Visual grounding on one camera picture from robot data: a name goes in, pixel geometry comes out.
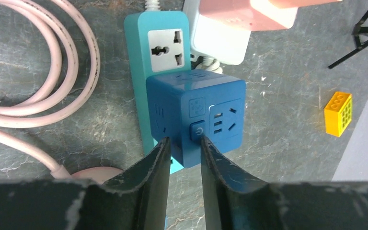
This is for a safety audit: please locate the dark blue cube socket adapter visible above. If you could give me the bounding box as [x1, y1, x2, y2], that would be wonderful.
[146, 69, 246, 168]

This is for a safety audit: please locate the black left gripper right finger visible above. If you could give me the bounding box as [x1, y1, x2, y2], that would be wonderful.
[200, 137, 368, 230]

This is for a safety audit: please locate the pink cube socket adapter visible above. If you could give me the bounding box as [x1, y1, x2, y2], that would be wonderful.
[199, 0, 298, 31]

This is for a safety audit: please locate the white coiled power cord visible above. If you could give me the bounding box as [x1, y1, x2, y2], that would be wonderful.
[144, 0, 224, 75]

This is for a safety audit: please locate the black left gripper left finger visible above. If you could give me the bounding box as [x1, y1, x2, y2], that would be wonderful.
[0, 137, 171, 230]

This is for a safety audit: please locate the round pink socket hub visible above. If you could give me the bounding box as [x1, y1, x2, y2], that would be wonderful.
[71, 166, 123, 184]

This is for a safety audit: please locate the yellow toy brick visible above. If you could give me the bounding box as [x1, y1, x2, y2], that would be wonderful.
[323, 92, 353, 137]

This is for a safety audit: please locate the light pink charger plug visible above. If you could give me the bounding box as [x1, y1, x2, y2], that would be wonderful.
[269, 0, 342, 9]

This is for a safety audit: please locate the teal power strip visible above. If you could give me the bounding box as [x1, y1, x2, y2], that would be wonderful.
[124, 11, 191, 156]

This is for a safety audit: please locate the white long power strip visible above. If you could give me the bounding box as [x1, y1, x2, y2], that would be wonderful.
[183, 0, 251, 65]

